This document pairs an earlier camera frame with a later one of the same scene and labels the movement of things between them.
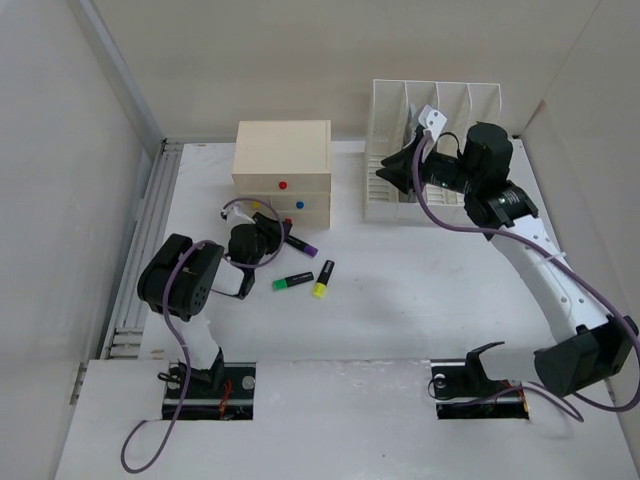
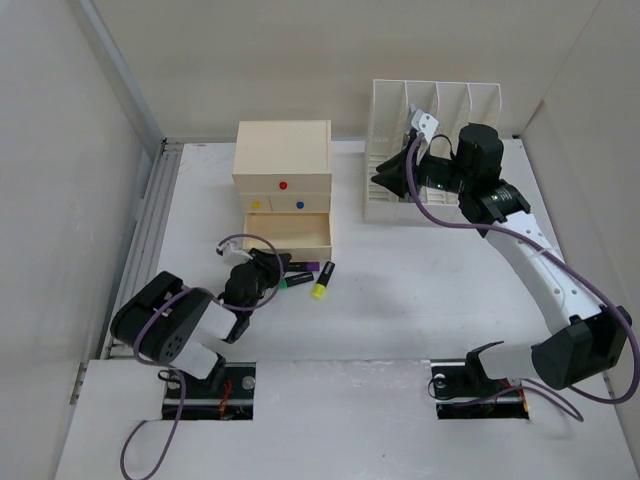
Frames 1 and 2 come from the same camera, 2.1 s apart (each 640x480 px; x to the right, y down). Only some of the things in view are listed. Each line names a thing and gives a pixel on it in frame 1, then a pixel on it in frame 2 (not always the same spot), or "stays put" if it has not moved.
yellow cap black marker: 319,288 stays put
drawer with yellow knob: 256,206 stays put
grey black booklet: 411,123 stays put
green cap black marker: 292,280 stays put
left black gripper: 273,230 -> 269,263
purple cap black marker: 302,246 -> 303,266
